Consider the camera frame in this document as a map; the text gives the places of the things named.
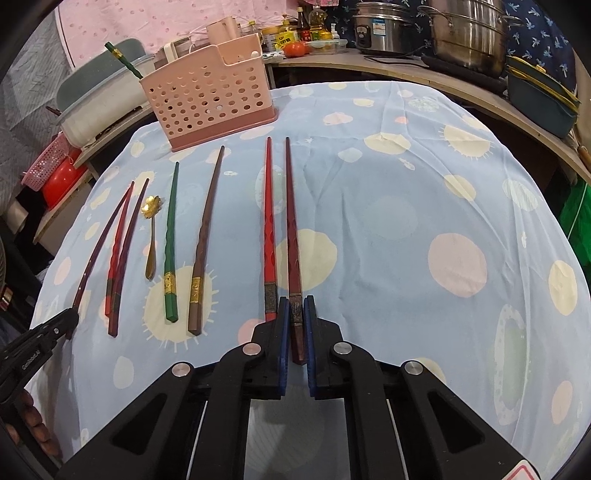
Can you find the pale green basin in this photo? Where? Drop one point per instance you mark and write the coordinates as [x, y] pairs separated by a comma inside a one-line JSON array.
[[83, 83]]

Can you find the maroon chopstick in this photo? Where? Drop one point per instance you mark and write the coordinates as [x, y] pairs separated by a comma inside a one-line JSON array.
[[82, 285]]

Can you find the brown chopstick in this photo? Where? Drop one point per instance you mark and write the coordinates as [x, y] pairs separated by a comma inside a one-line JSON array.
[[197, 295]]

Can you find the large steel pot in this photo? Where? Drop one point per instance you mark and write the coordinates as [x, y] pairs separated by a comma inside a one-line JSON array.
[[466, 41]]

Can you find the blue floral cloth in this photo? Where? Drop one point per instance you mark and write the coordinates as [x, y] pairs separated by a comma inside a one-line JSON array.
[[545, 37]]

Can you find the stainless rice cooker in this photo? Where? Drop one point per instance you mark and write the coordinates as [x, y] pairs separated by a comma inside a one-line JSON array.
[[388, 32]]

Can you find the pink plastic cup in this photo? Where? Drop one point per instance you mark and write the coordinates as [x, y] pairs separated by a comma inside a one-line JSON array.
[[221, 30]]

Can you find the green cloth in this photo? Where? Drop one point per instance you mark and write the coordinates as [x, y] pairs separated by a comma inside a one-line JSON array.
[[577, 217]]

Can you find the pink dotted curtain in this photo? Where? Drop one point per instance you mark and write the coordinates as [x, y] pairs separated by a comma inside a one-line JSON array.
[[138, 23]]

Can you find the dark sauce bottle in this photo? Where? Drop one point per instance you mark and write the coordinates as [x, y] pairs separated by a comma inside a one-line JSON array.
[[302, 25]]

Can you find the small pink mesh basket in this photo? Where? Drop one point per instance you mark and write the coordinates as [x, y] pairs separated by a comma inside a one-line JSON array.
[[44, 161]]

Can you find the green chopstick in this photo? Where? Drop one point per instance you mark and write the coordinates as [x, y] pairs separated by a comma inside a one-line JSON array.
[[170, 286], [121, 59]]

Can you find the dark red chopstick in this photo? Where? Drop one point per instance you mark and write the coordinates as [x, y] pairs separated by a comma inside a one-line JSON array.
[[294, 267]]

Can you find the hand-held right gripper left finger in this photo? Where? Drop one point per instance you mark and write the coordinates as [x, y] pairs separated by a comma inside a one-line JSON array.
[[282, 350]]

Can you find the yellow oil bottle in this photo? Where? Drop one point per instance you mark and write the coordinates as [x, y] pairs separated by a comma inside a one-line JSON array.
[[317, 21]]

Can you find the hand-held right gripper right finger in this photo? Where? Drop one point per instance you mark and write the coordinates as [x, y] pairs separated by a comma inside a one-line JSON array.
[[310, 350]]

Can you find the tomato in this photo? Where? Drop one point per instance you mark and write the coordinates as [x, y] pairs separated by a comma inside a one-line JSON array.
[[295, 49]]

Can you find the clear plastic food container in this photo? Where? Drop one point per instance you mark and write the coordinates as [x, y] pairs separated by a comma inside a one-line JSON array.
[[330, 45]]

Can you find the dark purple chopstick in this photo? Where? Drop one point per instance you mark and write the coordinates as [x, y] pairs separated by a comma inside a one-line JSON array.
[[119, 290]]

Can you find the white plastic basin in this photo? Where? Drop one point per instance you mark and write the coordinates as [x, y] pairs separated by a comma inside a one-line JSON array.
[[106, 115]]

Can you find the gold flower spoon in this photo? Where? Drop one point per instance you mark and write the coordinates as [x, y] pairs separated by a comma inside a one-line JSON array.
[[150, 263]]

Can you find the blue dotted tablecloth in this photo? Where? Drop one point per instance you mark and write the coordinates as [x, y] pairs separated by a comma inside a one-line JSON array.
[[392, 207]]

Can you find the wooden counter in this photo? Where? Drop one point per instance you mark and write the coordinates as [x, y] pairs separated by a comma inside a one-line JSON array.
[[406, 69]]

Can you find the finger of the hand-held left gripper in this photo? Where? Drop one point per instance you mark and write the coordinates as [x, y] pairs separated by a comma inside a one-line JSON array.
[[55, 330]]

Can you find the red plastic basin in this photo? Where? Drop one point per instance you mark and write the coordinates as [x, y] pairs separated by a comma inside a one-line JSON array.
[[62, 182]]

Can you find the black cooktop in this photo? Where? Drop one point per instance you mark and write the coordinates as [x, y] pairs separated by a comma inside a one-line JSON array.
[[461, 71]]

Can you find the pink perforated utensil basket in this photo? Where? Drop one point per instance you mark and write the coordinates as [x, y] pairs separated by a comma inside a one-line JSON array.
[[207, 101]]

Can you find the dark teal lidded container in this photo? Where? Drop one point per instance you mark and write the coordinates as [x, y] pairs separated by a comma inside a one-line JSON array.
[[540, 106]]

